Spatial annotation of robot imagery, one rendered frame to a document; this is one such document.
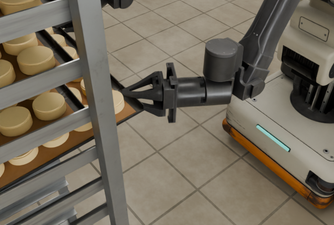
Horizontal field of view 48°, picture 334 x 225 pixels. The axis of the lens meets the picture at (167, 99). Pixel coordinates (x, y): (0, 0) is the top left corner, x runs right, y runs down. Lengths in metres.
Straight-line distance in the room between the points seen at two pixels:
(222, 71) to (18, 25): 0.35
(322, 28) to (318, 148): 0.53
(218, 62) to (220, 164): 1.26
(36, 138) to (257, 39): 0.43
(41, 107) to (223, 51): 0.31
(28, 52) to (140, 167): 1.35
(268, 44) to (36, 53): 0.42
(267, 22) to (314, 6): 0.73
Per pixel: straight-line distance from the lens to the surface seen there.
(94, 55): 0.49
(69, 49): 0.82
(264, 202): 1.79
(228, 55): 0.65
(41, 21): 0.48
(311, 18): 1.42
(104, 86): 0.53
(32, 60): 0.55
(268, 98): 1.84
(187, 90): 0.68
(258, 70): 0.73
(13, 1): 0.50
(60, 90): 0.66
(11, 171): 0.65
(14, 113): 0.61
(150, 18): 2.99
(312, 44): 1.43
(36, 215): 0.70
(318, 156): 1.65
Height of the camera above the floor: 1.45
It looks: 41 degrees down
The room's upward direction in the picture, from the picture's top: straight up
